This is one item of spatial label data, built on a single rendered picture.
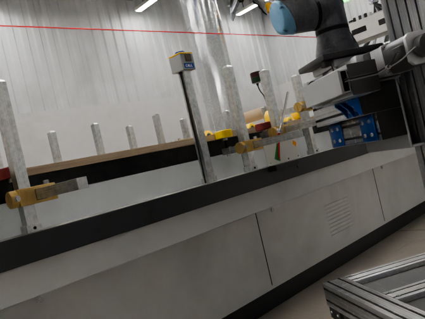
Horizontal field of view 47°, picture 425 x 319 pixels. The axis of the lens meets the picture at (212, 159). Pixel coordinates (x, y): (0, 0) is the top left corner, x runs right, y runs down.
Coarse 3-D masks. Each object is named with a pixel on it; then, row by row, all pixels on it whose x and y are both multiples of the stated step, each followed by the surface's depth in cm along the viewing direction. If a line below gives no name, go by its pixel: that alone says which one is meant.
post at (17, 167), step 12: (0, 84) 138; (0, 96) 138; (0, 108) 137; (0, 120) 138; (12, 120) 139; (12, 132) 138; (12, 144) 138; (12, 156) 137; (12, 168) 138; (24, 168) 139; (12, 180) 139; (24, 180) 139; (24, 216) 138; (36, 216) 139
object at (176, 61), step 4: (180, 52) 188; (184, 52) 189; (188, 52) 191; (172, 56) 190; (176, 56) 188; (180, 56) 187; (184, 56) 189; (192, 56) 192; (172, 60) 191; (176, 60) 189; (180, 60) 187; (184, 60) 188; (192, 60) 191; (172, 64) 191; (176, 64) 189; (180, 64) 188; (172, 68) 191; (176, 68) 190; (180, 68) 188; (184, 68) 188; (188, 68) 189; (192, 68) 191; (172, 72) 192; (176, 72) 190; (180, 72) 190
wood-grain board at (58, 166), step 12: (300, 120) 276; (252, 132) 245; (156, 144) 200; (168, 144) 205; (180, 144) 210; (192, 144) 216; (96, 156) 180; (108, 156) 183; (120, 156) 187; (36, 168) 163; (48, 168) 166; (60, 168) 169
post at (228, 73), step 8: (224, 72) 210; (232, 72) 210; (232, 80) 209; (232, 88) 208; (232, 96) 209; (232, 104) 209; (240, 104) 210; (232, 112) 210; (240, 112) 209; (240, 120) 208; (240, 128) 208; (240, 136) 209; (248, 136) 210; (248, 152) 208; (248, 160) 208
